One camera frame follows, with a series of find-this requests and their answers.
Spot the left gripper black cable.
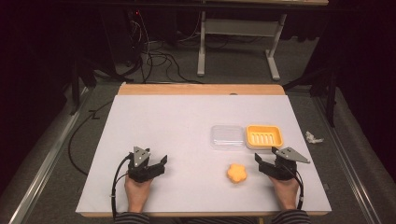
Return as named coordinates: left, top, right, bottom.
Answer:
left=110, top=152, right=134, bottom=219

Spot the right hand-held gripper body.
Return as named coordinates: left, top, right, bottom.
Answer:
left=258, top=147, right=311, bottom=182

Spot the white metal desk frame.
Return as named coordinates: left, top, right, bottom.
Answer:
left=196, top=10, right=288, bottom=82

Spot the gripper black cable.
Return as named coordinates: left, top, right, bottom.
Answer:
left=110, top=152, right=134, bottom=219
left=289, top=169, right=305, bottom=211

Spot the crumpled white paper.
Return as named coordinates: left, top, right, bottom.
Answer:
left=304, top=131, right=325, bottom=145

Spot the yellow soap dish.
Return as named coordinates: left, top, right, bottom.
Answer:
left=245, top=124, right=285, bottom=151

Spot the bundle of black cables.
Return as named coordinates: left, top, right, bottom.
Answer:
left=129, top=10, right=204, bottom=85

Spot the orange flower-shaped soap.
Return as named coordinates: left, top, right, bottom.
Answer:
left=226, top=162, right=248, bottom=184

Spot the person's right hand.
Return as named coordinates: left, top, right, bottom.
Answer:
left=268, top=175, right=301, bottom=212

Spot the metal floor rail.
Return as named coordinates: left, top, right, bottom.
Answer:
left=8, top=86, right=92, bottom=224
left=313, top=95, right=382, bottom=224

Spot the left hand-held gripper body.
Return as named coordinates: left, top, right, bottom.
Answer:
left=127, top=146, right=166, bottom=184

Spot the black metal stand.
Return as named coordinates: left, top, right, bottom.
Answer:
left=68, top=52, right=138, bottom=117
left=282, top=59, right=339, bottom=129

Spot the black floor cable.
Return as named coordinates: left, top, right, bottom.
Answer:
left=67, top=100, right=114, bottom=177

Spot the person's left hand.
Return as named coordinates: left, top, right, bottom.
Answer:
left=123, top=176, right=154, bottom=215

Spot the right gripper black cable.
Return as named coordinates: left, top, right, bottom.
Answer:
left=289, top=169, right=305, bottom=211

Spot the clear plastic lid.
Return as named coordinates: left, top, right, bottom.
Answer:
left=209, top=124, right=246, bottom=151

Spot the white table mat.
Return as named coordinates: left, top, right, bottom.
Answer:
left=75, top=94, right=332, bottom=216

